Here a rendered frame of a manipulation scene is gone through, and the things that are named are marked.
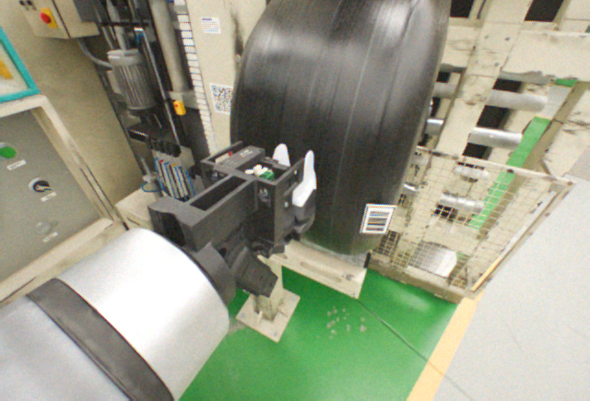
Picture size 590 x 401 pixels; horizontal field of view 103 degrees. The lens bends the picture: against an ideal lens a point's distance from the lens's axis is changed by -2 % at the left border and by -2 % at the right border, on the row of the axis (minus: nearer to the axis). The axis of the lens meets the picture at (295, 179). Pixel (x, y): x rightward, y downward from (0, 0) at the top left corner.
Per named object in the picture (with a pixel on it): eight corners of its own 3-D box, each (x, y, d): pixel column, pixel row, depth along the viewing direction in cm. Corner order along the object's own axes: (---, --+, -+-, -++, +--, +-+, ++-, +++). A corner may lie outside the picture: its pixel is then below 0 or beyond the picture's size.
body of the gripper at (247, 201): (312, 156, 21) (217, 244, 12) (304, 229, 26) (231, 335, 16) (241, 137, 24) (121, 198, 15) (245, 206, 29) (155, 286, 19)
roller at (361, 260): (246, 222, 71) (252, 207, 71) (253, 222, 75) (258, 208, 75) (366, 271, 58) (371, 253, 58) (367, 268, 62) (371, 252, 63)
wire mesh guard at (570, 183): (300, 233, 144) (303, 123, 101) (302, 231, 145) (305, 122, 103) (473, 300, 111) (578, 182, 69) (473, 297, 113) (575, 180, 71)
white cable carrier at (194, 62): (214, 173, 81) (172, -2, 52) (224, 166, 85) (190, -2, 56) (225, 177, 80) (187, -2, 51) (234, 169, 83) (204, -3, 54)
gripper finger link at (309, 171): (335, 140, 30) (302, 171, 23) (328, 182, 33) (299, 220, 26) (311, 135, 31) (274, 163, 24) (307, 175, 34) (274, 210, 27)
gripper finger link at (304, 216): (327, 192, 28) (292, 241, 21) (325, 203, 28) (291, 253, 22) (290, 181, 29) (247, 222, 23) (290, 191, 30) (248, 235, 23)
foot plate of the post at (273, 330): (235, 318, 134) (234, 315, 132) (262, 278, 153) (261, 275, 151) (277, 342, 124) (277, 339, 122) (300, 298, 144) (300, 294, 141)
